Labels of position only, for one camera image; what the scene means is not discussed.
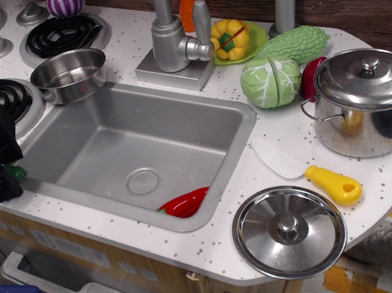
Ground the purple striped toy onion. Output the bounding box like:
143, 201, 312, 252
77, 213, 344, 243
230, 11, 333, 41
45, 0, 86, 18

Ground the yellow toy bell pepper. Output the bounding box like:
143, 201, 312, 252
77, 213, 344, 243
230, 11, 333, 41
210, 19, 251, 61

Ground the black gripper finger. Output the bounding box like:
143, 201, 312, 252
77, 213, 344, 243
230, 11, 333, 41
0, 164, 23, 203

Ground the back right stove burner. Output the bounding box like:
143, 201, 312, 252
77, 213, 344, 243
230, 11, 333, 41
19, 13, 111, 68

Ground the green toy cabbage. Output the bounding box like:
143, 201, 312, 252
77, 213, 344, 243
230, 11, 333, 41
240, 56, 301, 109

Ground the grey toy faucet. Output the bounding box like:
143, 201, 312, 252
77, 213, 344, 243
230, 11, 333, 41
135, 0, 215, 91

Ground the loose steel lid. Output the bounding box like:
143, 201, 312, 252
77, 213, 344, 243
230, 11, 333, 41
232, 186, 347, 280

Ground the grey stove knob rear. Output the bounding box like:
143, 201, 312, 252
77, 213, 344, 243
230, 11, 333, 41
16, 1, 49, 27

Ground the small steel pan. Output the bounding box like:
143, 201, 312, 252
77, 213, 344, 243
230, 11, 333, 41
30, 41, 108, 105

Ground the light green plastic plate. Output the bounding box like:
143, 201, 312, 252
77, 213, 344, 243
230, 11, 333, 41
214, 21, 268, 66

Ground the front stove burner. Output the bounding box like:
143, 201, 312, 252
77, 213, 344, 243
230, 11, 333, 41
0, 78, 45, 139

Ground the red toy chili pepper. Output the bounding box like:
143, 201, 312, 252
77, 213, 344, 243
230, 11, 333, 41
157, 187, 209, 219

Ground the orange toy carrot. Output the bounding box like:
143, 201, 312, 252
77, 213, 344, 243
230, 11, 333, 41
179, 0, 195, 33

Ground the large steel pot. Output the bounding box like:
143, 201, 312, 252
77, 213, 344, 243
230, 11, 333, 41
308, 90, 392, 158

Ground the grey toy sink basin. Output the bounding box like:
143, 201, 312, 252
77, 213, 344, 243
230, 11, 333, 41
18, 83, 257, 232

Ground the yellow handled toy knife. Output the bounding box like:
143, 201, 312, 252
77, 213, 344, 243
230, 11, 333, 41
251, 136, 363, 206

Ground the green toy bitter gourd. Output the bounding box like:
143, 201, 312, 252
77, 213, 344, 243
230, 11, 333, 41
254, 25, 331, 64

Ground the steel pot lid on pot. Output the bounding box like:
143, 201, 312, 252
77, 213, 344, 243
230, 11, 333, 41
313, 48, 392, 112

